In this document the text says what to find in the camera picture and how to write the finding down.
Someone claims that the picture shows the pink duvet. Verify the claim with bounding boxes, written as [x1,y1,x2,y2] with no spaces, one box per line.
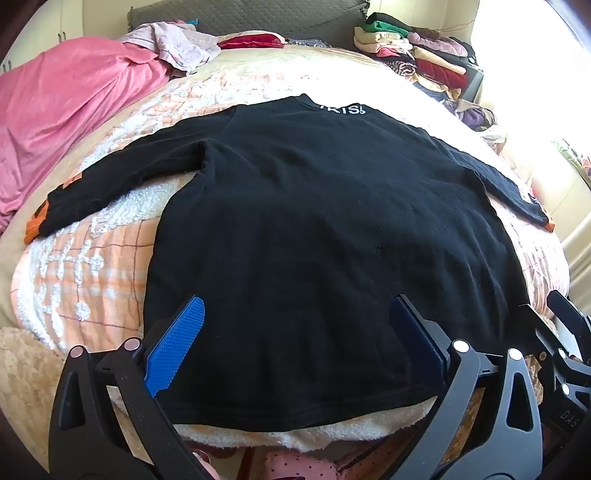
[0,37,185,232]

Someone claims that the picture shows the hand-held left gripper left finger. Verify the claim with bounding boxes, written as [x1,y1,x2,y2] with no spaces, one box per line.
[48,295,218,480]

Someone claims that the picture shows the purple clothes heap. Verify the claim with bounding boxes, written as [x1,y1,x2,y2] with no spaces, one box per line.
[443,97,497,132]

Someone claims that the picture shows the stack of folded clothes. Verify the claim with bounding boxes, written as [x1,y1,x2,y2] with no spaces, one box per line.
[353,13,478,100]

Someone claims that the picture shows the pink dotted pajama pants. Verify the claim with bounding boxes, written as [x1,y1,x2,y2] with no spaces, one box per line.
[185,443,444,480]

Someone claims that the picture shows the orange plaid fleece blanket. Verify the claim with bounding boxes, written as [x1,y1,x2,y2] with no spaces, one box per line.
[0,78,573,462]

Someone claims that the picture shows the beige quilted bedspread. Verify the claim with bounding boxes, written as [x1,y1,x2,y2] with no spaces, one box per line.
[171,44,532,181]

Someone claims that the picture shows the black long-sleeve shirt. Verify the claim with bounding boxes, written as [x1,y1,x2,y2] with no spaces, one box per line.
[25,93,555,428]

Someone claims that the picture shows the grey quilted headboard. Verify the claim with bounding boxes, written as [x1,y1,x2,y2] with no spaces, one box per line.
[127,0,370,47]

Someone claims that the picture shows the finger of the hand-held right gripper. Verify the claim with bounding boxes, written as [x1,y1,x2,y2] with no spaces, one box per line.
[547,290,591,370]
[517,302,578,398]

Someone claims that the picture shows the red cushion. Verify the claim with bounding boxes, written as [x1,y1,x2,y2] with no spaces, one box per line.
[217,33,287,51]

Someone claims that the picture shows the lilac pajama garment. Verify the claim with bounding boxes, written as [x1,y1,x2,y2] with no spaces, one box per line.
[121,21,227,77]

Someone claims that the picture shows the green windowsill mat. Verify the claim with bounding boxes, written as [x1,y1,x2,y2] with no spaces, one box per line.
[553,138,583,174]

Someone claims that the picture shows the cream curtain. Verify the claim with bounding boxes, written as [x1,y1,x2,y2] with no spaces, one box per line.
[480,0,591,278]

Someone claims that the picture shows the black bedside cabinet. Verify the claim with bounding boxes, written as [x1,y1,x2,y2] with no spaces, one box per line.
[464,67,485,103]

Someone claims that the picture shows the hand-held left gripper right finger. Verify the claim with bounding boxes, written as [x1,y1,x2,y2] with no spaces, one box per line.
[389,293,543,480]

